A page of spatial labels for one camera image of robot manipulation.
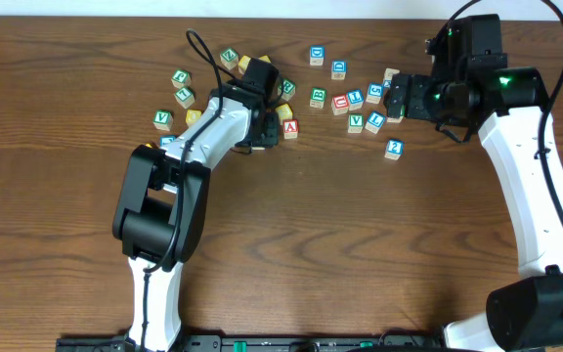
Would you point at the green B block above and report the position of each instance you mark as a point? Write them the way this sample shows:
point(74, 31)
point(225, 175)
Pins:
point(317, 98)

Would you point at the green J block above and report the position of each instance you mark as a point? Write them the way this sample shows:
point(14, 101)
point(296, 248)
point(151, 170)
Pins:
point(181, 79)

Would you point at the blue 5 block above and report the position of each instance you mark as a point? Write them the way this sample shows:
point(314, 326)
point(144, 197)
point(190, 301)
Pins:
point(375, 93)

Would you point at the blue I block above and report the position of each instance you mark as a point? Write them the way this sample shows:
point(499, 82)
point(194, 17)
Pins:
point(355, 99)

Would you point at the blue 2 block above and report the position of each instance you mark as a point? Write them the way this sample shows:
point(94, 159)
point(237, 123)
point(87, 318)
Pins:
point(394, 149)

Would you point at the green R block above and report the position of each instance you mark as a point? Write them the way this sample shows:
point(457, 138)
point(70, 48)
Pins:
point(288, 89)

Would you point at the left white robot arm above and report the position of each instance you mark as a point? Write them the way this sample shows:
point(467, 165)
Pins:
point(162, 205)

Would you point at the green V block left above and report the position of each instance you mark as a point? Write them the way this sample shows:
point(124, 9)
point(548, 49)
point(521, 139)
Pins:
point(163, 120)

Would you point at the blue D block top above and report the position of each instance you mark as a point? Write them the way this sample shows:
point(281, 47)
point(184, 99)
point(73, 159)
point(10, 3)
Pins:
point(317, 55)

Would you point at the yellow block by A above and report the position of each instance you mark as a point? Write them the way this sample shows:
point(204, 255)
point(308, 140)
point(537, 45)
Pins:
point(284, 112)

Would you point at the blue X block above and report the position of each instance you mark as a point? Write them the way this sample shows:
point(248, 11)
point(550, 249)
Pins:
point(389, 73)

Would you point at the green block under gripper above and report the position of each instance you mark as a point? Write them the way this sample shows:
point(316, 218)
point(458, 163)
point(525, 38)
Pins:
point(395, 118)

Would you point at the blue l block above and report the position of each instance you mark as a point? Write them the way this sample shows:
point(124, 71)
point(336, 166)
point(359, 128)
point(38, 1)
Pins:
point(166, 140)
point(374, 122)

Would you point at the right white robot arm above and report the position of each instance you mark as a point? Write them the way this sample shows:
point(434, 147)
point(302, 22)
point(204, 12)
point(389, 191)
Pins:
point(505, 108)

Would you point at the green Z block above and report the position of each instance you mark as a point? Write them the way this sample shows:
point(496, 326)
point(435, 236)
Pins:
point(229, 58)

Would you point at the red A block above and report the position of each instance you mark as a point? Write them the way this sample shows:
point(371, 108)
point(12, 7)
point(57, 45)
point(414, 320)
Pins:
point(290, 129)

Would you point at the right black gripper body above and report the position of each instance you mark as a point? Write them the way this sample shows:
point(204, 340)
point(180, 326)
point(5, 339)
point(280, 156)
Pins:
point(410, 96)

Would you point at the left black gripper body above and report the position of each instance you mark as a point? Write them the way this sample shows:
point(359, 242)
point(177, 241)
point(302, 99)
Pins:
point(266, 130)

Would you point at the green V block right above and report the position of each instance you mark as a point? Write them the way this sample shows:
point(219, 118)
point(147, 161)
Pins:
point(355, 123)

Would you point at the green v block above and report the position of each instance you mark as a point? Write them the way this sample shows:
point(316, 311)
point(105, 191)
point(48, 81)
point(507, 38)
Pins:
point(163, 120)
point(355, 123)

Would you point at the green 7 block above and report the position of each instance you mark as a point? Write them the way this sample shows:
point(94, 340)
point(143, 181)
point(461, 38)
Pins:
point(185, 97)

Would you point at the yellow block top right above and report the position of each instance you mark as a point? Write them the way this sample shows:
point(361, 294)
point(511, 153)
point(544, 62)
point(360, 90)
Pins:
point(265, 59)

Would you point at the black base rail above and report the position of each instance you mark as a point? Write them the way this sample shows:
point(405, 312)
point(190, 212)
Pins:
point(215, 343)

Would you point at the yellow K block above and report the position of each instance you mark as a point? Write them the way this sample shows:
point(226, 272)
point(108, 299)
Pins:
point(192, 116)

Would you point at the yellow block top left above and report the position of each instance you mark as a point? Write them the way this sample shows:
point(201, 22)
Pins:
point(243, 64)

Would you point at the blue d block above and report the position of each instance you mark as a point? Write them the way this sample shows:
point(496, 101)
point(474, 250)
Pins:
point(338, 70)
point(317, 55)

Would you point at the red U block right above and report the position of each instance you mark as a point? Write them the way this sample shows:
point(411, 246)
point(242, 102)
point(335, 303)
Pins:
point(340, 104)

